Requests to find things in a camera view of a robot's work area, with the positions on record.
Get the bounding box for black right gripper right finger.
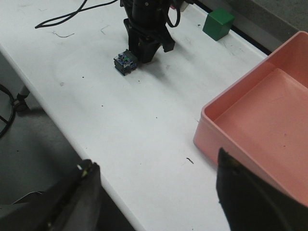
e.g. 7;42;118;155
216;148;308;231

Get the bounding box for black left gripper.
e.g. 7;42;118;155
124;14;175;64

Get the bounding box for table leg caster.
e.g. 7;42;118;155
13;85;30;112

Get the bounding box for pink plastic bin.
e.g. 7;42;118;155
193;31;308;205

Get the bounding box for green cube right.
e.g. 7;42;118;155
203;8;235;41

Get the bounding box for black cable on table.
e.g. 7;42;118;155
34;0;121;29

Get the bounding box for yellow push button switch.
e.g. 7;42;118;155
114;50;138;76

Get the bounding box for black floor cable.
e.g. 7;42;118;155
0;84;16;139

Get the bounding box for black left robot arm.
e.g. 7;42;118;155
120;0;183;64

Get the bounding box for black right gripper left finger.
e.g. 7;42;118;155
0;159;101;231

